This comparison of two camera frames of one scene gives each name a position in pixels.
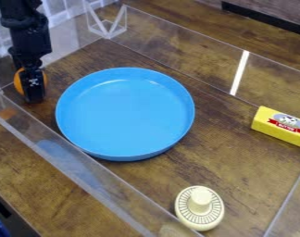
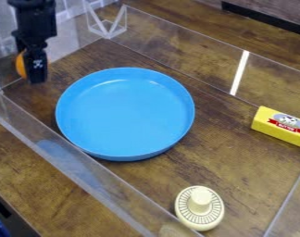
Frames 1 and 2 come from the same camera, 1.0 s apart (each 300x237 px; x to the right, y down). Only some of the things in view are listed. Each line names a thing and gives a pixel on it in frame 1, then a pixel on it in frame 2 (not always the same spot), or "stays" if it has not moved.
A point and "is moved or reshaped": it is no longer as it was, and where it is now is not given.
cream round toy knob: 199,207 stays
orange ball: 18,81 is moved or reshaped
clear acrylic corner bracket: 106,29 stays
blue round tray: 125,114 stays
